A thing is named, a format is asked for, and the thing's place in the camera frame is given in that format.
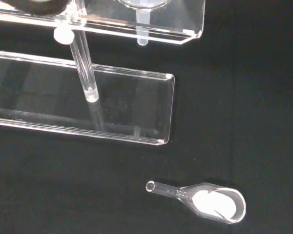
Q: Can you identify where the clear acrylic funnel stand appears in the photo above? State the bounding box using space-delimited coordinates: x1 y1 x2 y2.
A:
0 0 206 146

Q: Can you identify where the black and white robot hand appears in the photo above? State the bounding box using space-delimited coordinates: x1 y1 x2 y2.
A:
4 0 69 15

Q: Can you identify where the black bench cloth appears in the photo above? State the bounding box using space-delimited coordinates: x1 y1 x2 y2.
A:
0 0 293 234

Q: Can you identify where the glass weighing funnel with powder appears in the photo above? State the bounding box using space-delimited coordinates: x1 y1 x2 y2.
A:
146 180 247 224

